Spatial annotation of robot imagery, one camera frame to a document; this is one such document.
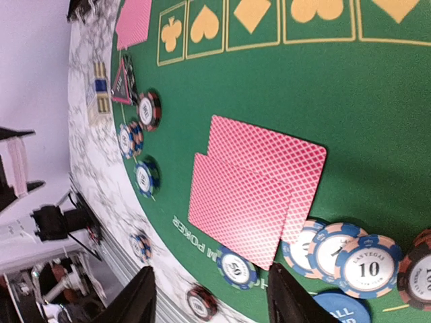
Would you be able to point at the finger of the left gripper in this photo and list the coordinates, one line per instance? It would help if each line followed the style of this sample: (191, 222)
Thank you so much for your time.
(9, 194)
(6, 133)

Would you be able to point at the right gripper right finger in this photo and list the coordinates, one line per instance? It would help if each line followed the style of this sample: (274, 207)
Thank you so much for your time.
(288, 301)

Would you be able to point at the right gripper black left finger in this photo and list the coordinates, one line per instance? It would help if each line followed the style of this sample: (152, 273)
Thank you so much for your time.
(136, 303)

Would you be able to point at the blue small blind button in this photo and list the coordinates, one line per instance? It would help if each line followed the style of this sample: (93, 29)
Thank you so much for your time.
(344, 308)

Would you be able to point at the teal chips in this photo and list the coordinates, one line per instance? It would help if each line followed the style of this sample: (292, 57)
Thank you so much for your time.
(147, 176)
(236, 270)

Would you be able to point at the red black chip stack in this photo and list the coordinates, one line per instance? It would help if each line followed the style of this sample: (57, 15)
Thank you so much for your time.
(202, 303)

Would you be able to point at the white chips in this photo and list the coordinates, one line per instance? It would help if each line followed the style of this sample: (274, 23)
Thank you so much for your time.
(130, 138)
(362, 265)

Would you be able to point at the black triangular dealer button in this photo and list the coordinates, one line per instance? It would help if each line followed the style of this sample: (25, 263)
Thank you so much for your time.
(124, 89)

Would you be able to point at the red chips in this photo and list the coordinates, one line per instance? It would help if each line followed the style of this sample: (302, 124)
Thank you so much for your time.
(149, 111)
(413, 280)

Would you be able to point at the red card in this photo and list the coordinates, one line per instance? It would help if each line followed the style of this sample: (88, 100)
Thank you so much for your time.
(288, 159)
(133, 24)

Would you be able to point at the red playing card deck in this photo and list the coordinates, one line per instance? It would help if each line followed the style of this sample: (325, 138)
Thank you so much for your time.
(17, 152)

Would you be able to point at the blue gold card box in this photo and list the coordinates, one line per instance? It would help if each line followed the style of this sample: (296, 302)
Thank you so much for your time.
(98, 95)

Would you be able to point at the round green poker mat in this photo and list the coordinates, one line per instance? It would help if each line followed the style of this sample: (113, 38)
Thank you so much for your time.
(358, 85)

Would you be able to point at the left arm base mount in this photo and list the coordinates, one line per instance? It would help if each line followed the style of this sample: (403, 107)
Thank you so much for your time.
(53, 224)

